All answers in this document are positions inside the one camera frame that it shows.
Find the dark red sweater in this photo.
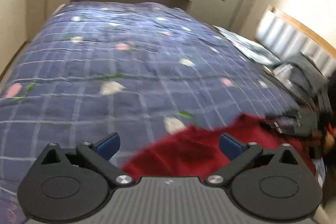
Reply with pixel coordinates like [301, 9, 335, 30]
[122, 114, 315, 180]

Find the grey padded jacket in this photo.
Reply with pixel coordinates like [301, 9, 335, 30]
[273, 53, 332, 112]

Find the padded grey wooden headboard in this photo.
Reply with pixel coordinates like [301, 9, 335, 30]
[255, 6, 335, 77]

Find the blue plaid quilt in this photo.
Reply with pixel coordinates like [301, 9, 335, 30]
[0, 1, 326, 224]

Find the light blue folded cloth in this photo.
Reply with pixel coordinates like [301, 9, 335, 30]
[214, 26, 280, 66]

